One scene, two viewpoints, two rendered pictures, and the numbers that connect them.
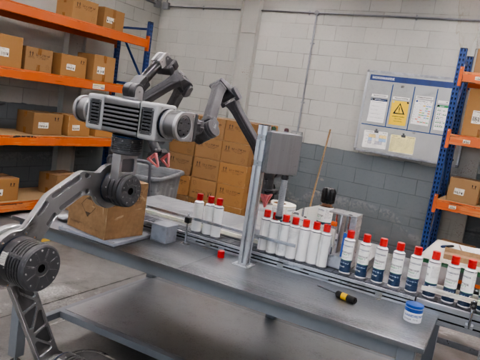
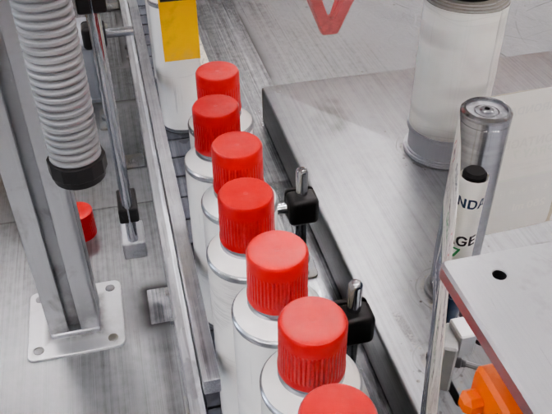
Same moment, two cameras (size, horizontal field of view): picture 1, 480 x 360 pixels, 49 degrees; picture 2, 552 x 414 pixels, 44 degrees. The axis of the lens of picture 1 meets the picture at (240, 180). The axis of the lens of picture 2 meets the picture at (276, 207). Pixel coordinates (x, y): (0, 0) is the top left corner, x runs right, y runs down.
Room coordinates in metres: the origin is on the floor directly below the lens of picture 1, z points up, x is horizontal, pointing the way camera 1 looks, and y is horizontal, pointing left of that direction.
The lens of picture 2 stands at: (2.27, -0.55, 1.33)
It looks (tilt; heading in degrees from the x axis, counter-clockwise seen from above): 38 degrees down; 50
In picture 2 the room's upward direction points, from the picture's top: 1 degrees counter-clockwise
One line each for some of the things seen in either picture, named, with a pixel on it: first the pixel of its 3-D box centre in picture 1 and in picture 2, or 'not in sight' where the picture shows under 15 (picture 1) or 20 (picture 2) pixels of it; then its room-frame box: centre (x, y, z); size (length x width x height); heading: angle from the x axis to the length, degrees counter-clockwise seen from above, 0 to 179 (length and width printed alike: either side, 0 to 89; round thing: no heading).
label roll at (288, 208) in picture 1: (278, 214); not in sight; (3.14, -0.26, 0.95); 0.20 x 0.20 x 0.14
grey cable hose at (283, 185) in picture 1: (281, 197); (43, 15); (2.40, -0.20, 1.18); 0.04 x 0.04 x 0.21
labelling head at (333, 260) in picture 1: (341, 239); not in sight; (2.46, -0.52, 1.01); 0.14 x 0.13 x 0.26; 64
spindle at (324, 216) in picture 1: (325, 211); not in sight; (3.03, -0.52, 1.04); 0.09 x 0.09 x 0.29
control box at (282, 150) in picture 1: (278, 152); not in sight; (2.44, -0.16, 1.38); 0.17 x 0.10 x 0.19; 119
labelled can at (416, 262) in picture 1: (414, 269); not in sight; (2.21, -0.81, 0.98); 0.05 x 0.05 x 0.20
